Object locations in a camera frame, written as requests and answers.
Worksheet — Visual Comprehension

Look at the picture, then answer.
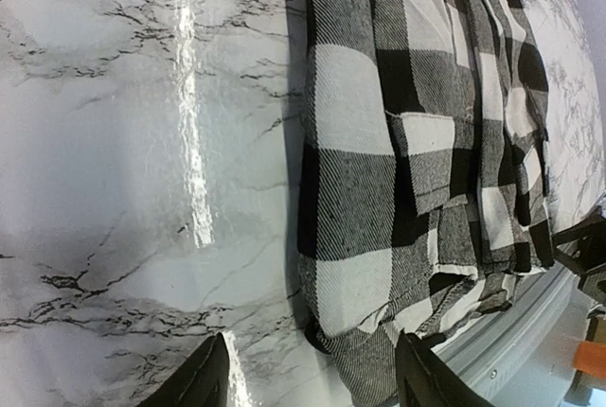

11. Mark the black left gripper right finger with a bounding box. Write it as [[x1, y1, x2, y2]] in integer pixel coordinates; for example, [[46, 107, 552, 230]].
[[395, 332, 490, 407]]

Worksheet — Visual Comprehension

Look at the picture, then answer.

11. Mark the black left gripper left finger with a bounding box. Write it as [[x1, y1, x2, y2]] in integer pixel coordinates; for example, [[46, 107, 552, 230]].
[[137, 333, 230, 407]]

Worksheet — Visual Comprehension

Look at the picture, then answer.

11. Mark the black white checked shirt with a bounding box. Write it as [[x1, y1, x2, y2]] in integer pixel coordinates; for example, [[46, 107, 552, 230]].
[[297, 0, 554, 406]]

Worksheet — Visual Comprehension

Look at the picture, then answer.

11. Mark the aluminium front frame rail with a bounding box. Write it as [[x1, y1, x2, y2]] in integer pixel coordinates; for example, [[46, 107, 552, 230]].
[[435, 265, 595, 406]]

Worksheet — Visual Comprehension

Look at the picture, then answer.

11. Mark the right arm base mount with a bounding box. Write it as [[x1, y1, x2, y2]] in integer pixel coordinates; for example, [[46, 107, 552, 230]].
[[552, 205, 605, 306]]

